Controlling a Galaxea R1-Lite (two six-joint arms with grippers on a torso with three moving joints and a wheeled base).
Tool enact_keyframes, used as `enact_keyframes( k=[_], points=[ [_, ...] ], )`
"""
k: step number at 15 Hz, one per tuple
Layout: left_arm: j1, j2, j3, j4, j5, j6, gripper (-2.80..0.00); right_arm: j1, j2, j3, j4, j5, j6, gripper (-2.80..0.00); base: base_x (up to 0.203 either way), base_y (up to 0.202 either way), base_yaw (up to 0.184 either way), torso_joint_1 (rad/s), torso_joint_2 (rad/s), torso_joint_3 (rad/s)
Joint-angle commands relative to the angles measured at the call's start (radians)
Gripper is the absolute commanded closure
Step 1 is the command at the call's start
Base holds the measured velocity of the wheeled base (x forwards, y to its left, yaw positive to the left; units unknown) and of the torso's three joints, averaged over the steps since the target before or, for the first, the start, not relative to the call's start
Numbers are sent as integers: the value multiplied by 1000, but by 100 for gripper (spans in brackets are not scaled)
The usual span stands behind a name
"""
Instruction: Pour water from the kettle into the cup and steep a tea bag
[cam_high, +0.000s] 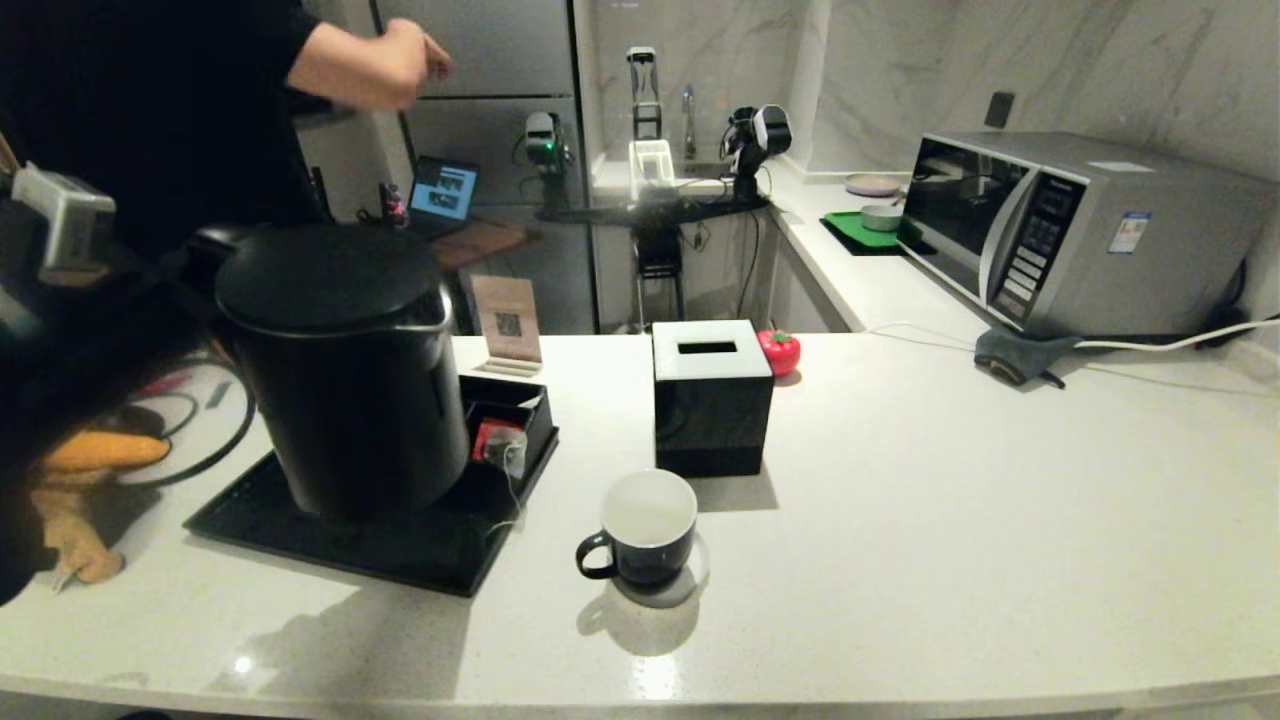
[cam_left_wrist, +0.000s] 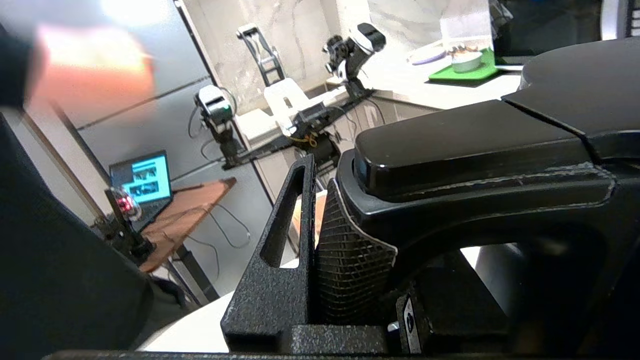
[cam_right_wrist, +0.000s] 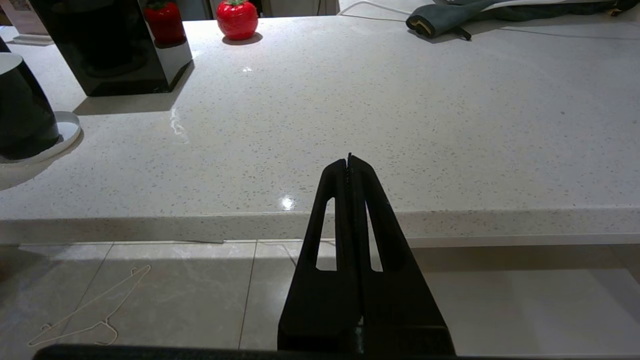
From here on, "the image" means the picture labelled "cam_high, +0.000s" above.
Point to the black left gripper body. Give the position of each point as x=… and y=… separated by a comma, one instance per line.
x=170, y=290

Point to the black electric kettle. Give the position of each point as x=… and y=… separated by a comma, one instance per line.
x=350, y=400

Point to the black background robot arm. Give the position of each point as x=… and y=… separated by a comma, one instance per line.
x=755, y=140

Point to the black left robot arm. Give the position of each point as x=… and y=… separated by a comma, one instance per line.
x=70, y=350

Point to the orange plush piece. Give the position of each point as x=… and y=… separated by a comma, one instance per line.
x=100, y=450

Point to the person in black shirt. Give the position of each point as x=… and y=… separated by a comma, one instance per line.
x=150, y=100

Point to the open laptop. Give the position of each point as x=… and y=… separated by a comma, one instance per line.
x=445, y=190

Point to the brown wooden table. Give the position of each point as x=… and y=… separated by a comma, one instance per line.
x=480, y=242

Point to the brown QR code sign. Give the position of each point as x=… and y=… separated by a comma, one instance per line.
x=508, y=318

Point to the black serving tray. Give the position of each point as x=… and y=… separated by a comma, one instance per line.
x=400, y=555

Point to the black compartment organizer box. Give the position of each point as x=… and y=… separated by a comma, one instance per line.
x=535, y=420

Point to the grey device with green light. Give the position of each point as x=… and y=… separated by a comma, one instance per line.
x=543, y=140

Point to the grey steel refrigerator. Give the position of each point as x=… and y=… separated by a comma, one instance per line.
x=500, y=60

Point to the black stool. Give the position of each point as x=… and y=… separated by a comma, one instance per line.
x=659, y=262

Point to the white dish rack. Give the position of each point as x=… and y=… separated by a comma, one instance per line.
x=650, y=168

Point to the chrome metal stand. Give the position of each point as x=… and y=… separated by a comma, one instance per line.
x=644, y=92

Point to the chrome faucet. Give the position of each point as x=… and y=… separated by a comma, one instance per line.
x=688, y=115

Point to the black mug white inside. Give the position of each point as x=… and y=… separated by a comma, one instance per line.
x=650, y=552

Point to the black tissue box white lid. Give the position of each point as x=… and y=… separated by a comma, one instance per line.
x=710, y=420

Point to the red tomato-shaped timer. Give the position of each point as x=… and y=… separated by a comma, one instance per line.
x=779, y=352

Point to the green tray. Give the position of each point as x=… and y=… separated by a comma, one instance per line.
x=848, y=232

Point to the pale pink plate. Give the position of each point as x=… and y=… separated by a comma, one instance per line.
x=872, y=186

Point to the small grey bowl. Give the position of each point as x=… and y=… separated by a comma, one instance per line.
x=881, y=219

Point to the grey oven mitt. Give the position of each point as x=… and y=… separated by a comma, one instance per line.
x=1015, y=355

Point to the silver microwave oven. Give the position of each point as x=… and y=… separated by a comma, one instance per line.
x=1140, y=250

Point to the dark wall socket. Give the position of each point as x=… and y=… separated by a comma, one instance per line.
x=997, y=111

